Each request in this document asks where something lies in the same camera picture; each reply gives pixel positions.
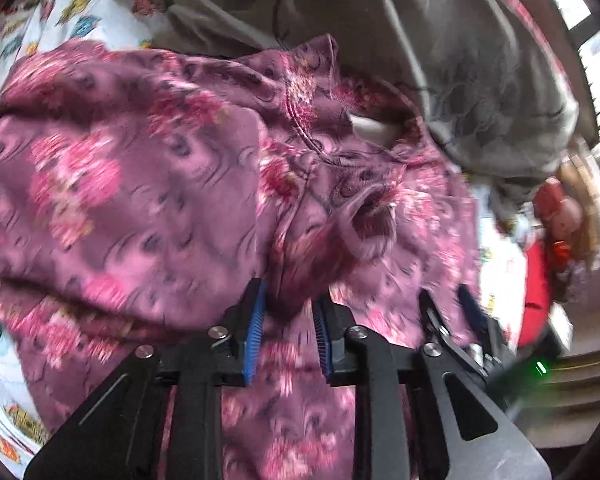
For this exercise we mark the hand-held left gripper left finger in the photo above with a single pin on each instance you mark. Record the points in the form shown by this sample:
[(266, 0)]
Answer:
[(254, 330)]

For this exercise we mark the purple floral garment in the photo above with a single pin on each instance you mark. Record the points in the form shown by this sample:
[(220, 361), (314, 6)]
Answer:
[(145, 185)]

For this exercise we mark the white printed bedsheet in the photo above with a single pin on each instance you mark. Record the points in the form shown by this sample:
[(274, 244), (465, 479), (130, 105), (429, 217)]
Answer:
[(95, 10)]

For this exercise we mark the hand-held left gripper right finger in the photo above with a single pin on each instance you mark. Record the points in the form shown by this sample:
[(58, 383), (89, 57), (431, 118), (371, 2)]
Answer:
[(323, 340)]

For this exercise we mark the doll with blond hair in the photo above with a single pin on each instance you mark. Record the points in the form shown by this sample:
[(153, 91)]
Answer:
[(570, 215)]

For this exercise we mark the wooden sofa frame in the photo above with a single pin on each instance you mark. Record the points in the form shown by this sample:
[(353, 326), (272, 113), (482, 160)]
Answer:
[(565, 410)]

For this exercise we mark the grey blanket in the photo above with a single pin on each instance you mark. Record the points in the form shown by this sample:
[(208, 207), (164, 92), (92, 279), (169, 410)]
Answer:
[(430, 60)]

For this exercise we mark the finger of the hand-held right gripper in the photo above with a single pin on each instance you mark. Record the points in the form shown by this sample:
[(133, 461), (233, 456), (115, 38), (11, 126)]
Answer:
[(472, 307), (437, 322)]

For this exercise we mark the window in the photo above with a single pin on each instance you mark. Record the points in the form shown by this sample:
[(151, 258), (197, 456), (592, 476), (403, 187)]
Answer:
[(597, 55)]

